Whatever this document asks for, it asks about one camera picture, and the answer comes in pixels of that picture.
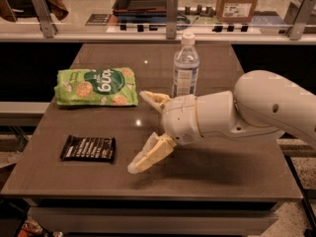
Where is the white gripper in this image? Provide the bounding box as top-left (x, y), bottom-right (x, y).
top-left (127, 91), bottom-right (201, 174)

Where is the black rxbar chocolate wrapper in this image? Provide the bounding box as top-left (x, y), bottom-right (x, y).
top-left (60, 135), bottom-right (116, 163)

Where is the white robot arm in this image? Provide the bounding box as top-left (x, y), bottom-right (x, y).
top-left (127, 70), bottom-right (316, 174)

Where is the green snack bag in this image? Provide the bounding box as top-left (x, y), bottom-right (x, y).
top-left (54, 67), bottom-right (138, 107)

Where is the clear water bottle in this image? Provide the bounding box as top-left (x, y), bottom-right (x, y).
top-left (172, 33), bottom-right (199, 98)

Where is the dark open tray bin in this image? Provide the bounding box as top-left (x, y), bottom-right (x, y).
top-left (113, 0), bottom-right (167, 15)

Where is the cardboard box with label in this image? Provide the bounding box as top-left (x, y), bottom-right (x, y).
top-left (215, 0), bottom-right (258, 23)

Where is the brown jacket on chair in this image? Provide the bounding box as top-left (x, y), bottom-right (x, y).
top-left (0, 0), bottom-right (68, 22)

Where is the middle metal bracket post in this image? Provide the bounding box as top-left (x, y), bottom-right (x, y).
top-left (166, 0), bottom-right (178, 40)

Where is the metal bracket post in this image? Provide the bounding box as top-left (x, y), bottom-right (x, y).
top-left (284, 0), bottom-right (316, 40)
top-left (166, 0), bottom-right (178, 40)
top-left (32, 0), bottom-right (57, 39)

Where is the left metal bracket post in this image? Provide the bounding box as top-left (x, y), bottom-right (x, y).
top-left (32, 0), bottom-right (57, 39)

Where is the right metal bracket post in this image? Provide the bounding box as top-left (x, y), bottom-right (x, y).
top-left (284, 0), bottom-right (316, 40)

